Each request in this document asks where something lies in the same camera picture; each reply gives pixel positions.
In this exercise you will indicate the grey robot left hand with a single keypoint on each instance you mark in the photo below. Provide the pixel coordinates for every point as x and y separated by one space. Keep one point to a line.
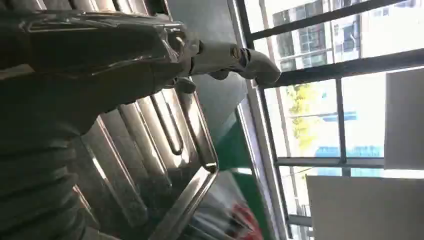
82 66

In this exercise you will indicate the green conveyor belt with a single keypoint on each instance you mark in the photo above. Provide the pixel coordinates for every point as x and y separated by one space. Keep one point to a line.
233 149

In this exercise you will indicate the grey plastic parcel bag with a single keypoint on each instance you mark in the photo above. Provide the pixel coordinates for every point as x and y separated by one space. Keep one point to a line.
228 215

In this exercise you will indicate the steel weighing tray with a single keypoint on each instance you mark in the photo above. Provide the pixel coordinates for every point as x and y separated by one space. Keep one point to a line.
149 149

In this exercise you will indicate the silver conveyor frame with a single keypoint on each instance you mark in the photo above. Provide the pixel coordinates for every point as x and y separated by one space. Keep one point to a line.
263 179

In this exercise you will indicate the large white panel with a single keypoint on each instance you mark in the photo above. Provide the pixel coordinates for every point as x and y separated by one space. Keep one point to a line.
364 212

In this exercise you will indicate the small white panel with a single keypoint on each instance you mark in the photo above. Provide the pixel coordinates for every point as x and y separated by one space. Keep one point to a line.
404 119

